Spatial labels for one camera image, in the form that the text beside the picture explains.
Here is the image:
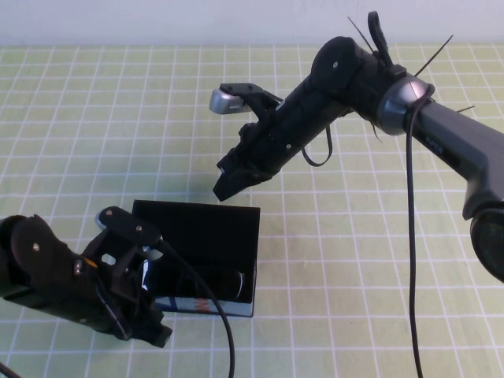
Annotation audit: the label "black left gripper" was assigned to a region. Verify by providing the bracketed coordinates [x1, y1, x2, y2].
[46, 243, 174, 350]

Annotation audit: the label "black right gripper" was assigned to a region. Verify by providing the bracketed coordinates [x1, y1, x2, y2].
[213, 102, 328, 202]

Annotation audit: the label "black glasses case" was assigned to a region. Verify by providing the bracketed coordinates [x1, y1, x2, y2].
[132, 199, 262, 318]

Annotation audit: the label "black-framed glasses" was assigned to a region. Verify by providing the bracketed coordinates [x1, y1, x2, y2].
[143, 261, 247, 304]

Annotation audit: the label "green checked tablecloth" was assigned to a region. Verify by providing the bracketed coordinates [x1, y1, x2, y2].
[0, 42, 504, 378]

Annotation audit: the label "black zip tie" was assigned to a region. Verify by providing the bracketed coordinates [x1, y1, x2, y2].
[369, 117, 384, 143]
[348, 16, 373, 52]
[413, 34, 454, 78]

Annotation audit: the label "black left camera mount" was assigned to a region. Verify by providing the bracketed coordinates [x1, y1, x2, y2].
[83, 230, 145, 295]

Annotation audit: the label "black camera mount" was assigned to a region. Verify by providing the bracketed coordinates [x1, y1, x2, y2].
[83, 230, 145, 295]
[219, 81, 285, 123]

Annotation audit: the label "black left camera cable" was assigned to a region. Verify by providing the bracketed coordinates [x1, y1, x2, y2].
[157, 239, 236, 378]

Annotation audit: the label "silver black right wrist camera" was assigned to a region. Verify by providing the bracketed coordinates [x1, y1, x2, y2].
[209, 87, 256, 116]

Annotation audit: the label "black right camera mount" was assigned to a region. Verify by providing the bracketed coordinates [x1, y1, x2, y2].
[219, 81, 285, 123]

